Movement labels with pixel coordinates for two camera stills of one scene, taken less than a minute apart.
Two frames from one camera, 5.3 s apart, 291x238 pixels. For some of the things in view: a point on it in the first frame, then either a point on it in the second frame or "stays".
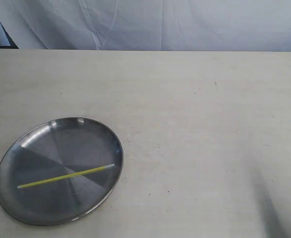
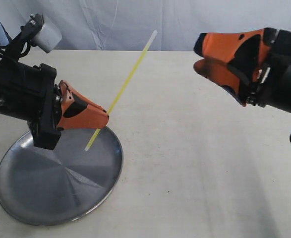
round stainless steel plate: x=59 y=172 stays
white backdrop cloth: x=184 y=25 stays
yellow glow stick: x=66 y=176 -> x=97 y=130
